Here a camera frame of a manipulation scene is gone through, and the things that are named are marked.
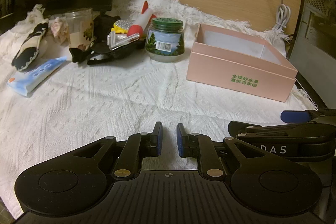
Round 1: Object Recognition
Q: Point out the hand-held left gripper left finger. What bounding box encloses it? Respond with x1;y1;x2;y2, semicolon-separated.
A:
71;121;164;179

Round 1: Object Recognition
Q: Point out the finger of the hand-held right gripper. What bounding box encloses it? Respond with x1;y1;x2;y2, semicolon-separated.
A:
228;120;336;145
280;108;336;123

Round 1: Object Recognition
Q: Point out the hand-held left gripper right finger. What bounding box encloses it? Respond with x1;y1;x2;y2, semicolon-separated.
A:
176;123;265;178

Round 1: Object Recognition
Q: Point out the pink cardboard box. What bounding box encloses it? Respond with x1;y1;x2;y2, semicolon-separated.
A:
186;24;298;102

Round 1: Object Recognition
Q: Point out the black fuzzy pad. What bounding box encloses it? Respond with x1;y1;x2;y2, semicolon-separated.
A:
87;40;147;66

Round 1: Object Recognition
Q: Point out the clear plastic piece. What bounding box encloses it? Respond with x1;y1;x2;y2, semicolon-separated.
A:
107;31;140;51

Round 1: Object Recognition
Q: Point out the yellow plastic toy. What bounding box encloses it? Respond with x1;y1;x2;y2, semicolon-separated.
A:
111;26;129;35

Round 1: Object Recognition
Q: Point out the red and white rocket toy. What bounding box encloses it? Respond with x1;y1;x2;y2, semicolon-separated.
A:
126;0;157;38

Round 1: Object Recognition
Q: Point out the blue and white tissue pack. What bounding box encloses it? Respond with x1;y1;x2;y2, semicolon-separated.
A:
7;56;68;96

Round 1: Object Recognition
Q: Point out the pink cloth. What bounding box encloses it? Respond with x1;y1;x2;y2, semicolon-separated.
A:
50;17;69;43

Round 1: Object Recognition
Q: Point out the black and white sock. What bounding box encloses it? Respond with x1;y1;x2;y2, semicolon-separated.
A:
11;22;49;72

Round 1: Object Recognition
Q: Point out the white knitted fringed blanket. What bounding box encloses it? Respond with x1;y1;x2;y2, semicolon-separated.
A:
0;0;318;214

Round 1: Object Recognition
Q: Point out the green lid glass jar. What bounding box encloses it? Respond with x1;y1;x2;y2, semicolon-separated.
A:
145;17;185;62

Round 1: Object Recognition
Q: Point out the computer case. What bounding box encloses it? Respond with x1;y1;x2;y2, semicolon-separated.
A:
286;0;336;109

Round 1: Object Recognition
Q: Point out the clear plastic floral jar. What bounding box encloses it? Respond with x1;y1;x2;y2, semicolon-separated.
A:
64;8;95;52

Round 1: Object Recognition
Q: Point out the black mesh container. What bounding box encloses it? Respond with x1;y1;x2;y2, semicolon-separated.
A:
0;0;17;20

